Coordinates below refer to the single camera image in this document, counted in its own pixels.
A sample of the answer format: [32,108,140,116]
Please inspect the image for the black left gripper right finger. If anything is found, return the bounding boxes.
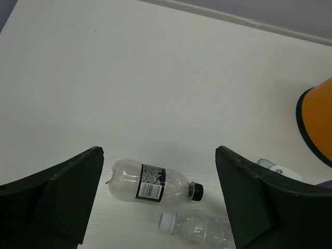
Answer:
[215,146,331,248]

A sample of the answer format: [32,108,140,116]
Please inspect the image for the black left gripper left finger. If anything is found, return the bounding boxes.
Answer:
[1,146,104,248]

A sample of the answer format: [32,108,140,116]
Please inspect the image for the orange cylindrical bin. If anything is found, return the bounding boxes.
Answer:
[296,78,331,167]

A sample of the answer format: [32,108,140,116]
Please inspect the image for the small clear bottle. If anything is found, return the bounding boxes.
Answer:
[158,210,236,248]

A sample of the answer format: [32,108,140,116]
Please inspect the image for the clear bottle black label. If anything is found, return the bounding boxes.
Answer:
[106,159,204,207]

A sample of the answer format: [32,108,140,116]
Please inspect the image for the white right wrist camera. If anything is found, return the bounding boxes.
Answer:
[256,158,303,182]

